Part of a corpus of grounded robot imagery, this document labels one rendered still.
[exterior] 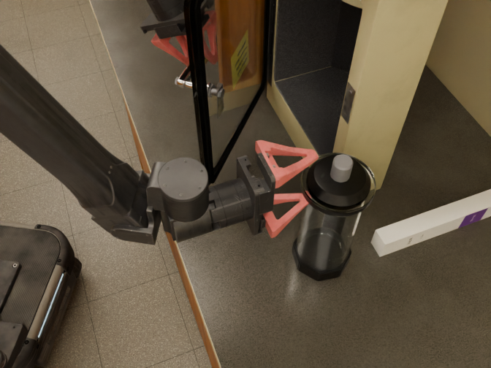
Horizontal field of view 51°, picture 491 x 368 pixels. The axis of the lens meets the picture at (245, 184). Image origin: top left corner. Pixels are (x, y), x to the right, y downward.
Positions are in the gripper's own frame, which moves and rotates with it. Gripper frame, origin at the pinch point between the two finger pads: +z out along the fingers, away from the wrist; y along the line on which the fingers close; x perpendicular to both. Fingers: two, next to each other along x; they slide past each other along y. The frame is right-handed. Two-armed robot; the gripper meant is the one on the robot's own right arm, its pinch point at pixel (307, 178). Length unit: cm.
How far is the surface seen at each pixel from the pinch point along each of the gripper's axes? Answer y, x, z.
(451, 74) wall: -24, 32, 55
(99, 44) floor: -118, 201, -14
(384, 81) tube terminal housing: 4.7, 9.1, 16.5
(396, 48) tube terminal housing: 10.6, 9.0, 16.8
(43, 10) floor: -117, 242, -37
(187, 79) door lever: 1.0, 24.3, -9.5
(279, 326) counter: -25.9, -9.0, -6.6
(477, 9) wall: -7, 32, 55
